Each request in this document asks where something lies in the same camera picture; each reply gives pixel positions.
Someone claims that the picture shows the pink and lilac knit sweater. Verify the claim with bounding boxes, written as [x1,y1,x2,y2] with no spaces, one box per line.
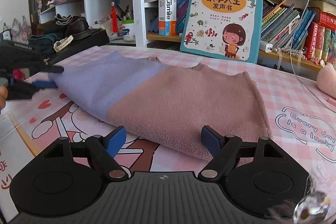
[49,52,272,160]

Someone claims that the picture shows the person's left hand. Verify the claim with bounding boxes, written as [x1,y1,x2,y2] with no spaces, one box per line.
[0,86,8,110]

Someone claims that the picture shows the white wristwatch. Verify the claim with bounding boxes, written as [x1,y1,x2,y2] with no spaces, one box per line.
[53,35,74,52]

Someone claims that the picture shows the dark green clothing pile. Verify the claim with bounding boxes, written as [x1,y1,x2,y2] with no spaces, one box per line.
[29,33,64,56]

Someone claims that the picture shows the black leather shoe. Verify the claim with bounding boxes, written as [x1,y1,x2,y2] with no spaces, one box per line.
[55,14,92,40]

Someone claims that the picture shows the red hanging tassel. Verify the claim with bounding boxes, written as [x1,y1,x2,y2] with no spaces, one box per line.
[111,2,118,33]

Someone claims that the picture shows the white mug green lid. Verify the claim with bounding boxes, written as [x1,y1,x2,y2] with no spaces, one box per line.
[122,19,135,42]

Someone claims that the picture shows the white power adapter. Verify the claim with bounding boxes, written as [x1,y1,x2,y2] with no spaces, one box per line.
[260,40,273,53]

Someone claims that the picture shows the pink plush toy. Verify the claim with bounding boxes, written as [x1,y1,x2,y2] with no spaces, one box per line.
[317,63,336,99]

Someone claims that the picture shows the white orange usmile box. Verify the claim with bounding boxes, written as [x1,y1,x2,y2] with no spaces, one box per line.
[158,0,177,36]

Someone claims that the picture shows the teal children's sound book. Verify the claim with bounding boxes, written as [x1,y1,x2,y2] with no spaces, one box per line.
[180,0,263,64]

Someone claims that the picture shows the stack of slanted books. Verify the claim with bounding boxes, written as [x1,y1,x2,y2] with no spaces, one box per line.
[261,0,311,52]

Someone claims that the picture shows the red thick dictionary books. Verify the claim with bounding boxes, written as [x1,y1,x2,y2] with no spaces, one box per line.
[304,7,335,65]

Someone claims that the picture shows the wooden white bookshelf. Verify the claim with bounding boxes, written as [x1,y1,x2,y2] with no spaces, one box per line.
[40,0,335,63]

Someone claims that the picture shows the white charging cable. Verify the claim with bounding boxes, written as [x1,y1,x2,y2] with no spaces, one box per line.
[287,0,336,114]

